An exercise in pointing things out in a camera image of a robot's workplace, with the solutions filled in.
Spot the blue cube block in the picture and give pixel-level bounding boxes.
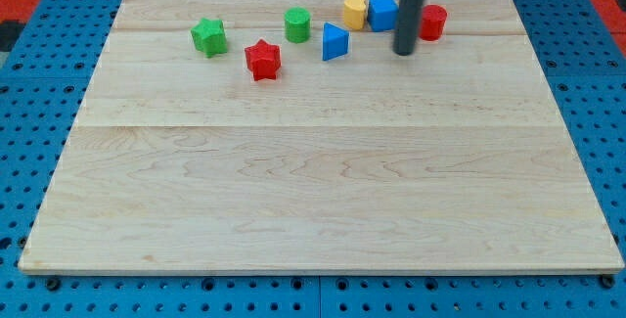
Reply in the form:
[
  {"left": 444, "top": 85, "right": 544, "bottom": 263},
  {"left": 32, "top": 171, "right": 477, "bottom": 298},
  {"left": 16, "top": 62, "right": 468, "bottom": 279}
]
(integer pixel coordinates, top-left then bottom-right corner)
[{"left": 367, "top": 0, "right": 399, "bottom": 32}]

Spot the yellow heart block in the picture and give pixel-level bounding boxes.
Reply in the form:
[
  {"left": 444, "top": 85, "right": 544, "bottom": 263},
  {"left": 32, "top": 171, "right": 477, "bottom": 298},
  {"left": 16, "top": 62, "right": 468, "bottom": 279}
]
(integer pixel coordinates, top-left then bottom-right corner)
[{"left": 342, "top": 0, "right": 367, "bottom": 30}]

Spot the blue triangle block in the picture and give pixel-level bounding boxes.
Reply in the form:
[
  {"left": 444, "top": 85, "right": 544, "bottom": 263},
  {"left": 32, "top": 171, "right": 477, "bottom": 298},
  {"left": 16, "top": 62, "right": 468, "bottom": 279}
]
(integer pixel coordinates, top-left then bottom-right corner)
[{"left": 322, "top": 23, "right": 349, "bottom": 61}]

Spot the light wooden board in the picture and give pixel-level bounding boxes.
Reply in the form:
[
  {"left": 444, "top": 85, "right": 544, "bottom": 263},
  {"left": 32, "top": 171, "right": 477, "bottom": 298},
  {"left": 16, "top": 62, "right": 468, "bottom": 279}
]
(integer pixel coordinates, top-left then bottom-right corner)
[{"left": 19, "top": 0, "right": 624, "bottom": 276}]

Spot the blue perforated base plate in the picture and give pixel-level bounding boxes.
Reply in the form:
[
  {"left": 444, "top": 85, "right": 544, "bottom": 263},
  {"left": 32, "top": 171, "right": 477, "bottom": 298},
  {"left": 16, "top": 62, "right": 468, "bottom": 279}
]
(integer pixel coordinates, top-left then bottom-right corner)
[{"left": 1, "top": 0, "right": 625, "bottom": 317}]

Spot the green cylinder block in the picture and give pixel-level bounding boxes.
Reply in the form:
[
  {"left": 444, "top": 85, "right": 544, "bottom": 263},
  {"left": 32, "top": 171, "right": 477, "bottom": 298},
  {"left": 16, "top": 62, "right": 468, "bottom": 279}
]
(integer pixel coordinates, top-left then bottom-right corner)
[{"left": 284, "top": 7, "right": 311, "bottom": 43}]

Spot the green star block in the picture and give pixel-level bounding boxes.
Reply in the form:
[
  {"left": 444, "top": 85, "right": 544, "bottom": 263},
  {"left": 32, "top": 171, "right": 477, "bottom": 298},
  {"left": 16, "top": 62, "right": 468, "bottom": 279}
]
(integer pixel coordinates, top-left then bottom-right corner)
[{"left": 191, "top": 18, "right": 228, "bottom": 58}]

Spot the red cylinder block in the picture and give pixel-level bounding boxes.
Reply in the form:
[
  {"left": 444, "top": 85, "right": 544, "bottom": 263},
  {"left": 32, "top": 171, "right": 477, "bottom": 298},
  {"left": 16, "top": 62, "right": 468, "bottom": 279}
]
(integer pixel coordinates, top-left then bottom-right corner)
[{"left": 420, "top": 4, "right": 448, "bottom": 41}]

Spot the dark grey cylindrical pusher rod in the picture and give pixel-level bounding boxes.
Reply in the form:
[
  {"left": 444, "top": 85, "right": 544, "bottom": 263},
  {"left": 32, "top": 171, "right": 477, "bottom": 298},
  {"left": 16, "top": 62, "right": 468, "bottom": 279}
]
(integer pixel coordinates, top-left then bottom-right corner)
[{"left": 392, "top": 0, "right": 425, "bottom": 56}]

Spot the red star block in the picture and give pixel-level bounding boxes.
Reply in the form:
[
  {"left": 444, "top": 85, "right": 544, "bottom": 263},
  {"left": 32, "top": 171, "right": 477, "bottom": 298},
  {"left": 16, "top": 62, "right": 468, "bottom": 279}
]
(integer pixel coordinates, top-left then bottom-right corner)
[{"left": 245, "top": 39, "right": 282, "bottom": 81}]

